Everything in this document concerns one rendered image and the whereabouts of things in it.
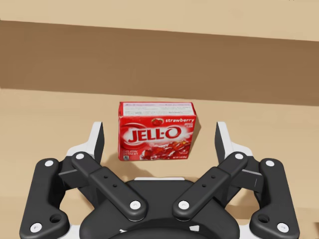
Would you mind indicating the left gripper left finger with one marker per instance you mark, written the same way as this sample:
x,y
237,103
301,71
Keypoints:
x,y
104,181

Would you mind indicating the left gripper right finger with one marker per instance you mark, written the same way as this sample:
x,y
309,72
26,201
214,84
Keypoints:
x,y
214,181

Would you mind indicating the red and white carton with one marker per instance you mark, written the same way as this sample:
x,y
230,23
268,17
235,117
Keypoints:
x,y
157,131

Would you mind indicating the pale wooden shelf unit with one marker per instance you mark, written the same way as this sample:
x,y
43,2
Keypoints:
x,y
159,62

